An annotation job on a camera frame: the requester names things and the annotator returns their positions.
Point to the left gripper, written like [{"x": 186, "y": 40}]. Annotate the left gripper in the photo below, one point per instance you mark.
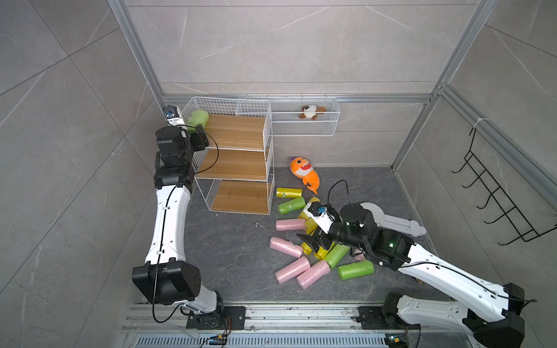
[{"x": 195, "y": 142}]

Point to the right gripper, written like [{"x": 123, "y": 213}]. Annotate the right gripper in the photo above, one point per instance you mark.
[{"x": 310, "y": 240}]

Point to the green roll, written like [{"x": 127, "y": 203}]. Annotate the green roll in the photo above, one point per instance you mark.
[
  {"x": 291, "y": 205},
  {"x": 356, "y": 270},
  {"x": 197, "y": 118},
  {"x": 336, "y": 254}
]

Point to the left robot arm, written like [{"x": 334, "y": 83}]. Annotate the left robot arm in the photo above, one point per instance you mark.
[{"x": 166, "y": 278}]

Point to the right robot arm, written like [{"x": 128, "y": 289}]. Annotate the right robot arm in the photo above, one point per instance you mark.
[{"x": 488, "y": 312}]

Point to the yellow roll near shelf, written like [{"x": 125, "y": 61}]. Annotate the yellow roll near shelf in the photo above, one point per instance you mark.
[{"x": 290, "y": 193}]

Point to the yellow roll middle right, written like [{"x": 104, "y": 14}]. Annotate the yellow roll middle right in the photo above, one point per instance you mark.
[{"x": 323, "y": 252}]

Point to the yellow roll middle left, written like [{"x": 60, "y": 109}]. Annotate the yellow roll middle left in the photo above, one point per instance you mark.
[{"x": 306, "y": 248}]

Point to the pink roll upper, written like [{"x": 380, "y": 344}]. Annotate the pink roll upper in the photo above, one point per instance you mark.
[{"x": 295, "y": 224}]

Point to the pink roll lower left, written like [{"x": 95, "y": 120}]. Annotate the pink roll lower left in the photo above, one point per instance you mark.
[{"x": 292, "y": 270}]

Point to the pink roll left middle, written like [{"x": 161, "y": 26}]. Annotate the pink roll left middle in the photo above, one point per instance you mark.
[{"x": 286, "y": 247}]

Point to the pink roll lower right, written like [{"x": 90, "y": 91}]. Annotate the pink roll lower right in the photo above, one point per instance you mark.
[{"x": 313, "y": 274}]

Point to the orange shark plush toy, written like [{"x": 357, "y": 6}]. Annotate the orange shark plush toy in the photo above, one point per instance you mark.
[{"x": 301, "y": 168}]

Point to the brown white plush toy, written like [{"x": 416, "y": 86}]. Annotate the brown white plush toy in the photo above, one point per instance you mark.
[{"x": 311, "y": 112}]

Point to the white wire three-tier shelf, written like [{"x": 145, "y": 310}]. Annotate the white wire three-tier shelf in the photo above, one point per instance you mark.
[{"x": 235, "y": 173}]

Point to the white wire wall basket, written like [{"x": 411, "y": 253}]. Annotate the white wire wall basket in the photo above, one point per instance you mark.
[{"x": 280, "y": 116}]

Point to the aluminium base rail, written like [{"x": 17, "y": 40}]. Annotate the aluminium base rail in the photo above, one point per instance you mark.
[{"x": 259, "y": 324}]

